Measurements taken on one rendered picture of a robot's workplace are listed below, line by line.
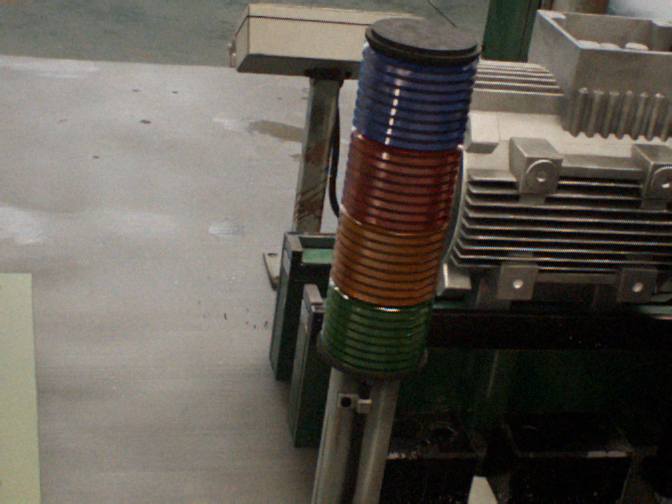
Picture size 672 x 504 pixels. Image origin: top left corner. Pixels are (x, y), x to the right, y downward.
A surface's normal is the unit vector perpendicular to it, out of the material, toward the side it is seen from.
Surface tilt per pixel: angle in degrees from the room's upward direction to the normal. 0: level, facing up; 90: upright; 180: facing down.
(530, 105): 88
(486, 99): 88
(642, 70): 90
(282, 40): 58
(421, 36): 0
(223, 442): 0
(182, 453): 0
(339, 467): 90
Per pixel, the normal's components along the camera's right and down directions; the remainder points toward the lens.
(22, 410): 0.13, -0.89
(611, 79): 0.19, 0.45
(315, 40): 0.23, -0.09
